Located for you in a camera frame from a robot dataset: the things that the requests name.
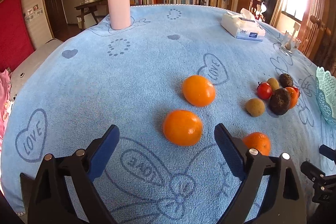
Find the dark passion fruit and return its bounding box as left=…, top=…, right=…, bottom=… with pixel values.
left=279, top=73, right=294, bottom=88
left=269, top=88, right=291, bottom=115

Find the clear drinking glass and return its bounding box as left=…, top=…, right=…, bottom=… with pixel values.
left=280, top=31, right=302, bottom=55

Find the light blue lattice fruit basket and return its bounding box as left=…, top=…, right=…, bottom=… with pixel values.
left=315, top=67, right=336, bottom=128

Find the spoon in glass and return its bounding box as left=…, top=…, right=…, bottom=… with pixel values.
left=284, top=22, right=300, bottom=51

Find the red wall panel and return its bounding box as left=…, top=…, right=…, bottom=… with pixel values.
left=0, top=0, right=34, bottom=72

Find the brown kiwi front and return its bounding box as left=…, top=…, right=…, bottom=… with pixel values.
left=245, top=98, right=265, bottom=117

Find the dark passion fruit front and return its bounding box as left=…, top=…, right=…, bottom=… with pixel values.
left=269, top=88, right=291, bottom=115

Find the brown kiwi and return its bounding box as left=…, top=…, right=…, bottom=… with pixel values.
left=267, top=78, right=280, bottom=92
left=245, top=98, right=265, bottom=117

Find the red cherry tomato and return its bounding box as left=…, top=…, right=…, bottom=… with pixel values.
left=257, top=82, right=273, bottom=100
left=293, top=86, right=301, bottom=98

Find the pink thermos bottle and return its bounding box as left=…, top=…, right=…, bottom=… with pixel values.
left=108, top=0, right=131, bottom=30

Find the brown kiwi back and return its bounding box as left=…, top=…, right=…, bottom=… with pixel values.
left=267, top=78, right=280, bottom=92

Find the small orange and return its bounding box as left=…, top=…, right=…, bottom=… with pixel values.
left=285, top=87, right=298, bottom=109
left=242, top=132, right=271, bottom=156

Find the wooden door with knob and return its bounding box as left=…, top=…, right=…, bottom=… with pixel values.
left=298, top=0, right=330, bottom=60

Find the light blue patterned towel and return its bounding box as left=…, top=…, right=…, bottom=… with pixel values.
left=1, top=5, right=335, bottom=223

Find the large orange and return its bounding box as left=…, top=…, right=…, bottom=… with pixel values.
left=182, top=75, right=216, bottom=107
left=162, top=110, right=203, bottom=146

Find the white tissue pack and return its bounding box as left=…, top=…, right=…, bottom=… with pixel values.
left=221, top=8, right=265, bottom=42

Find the dark passion fruit back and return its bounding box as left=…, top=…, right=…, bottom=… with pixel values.
left=279, top=73, right=294, bottom=88

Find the pink cloth at edge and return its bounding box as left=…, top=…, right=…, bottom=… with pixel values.
left=0, top=69, right=12, bottom=147

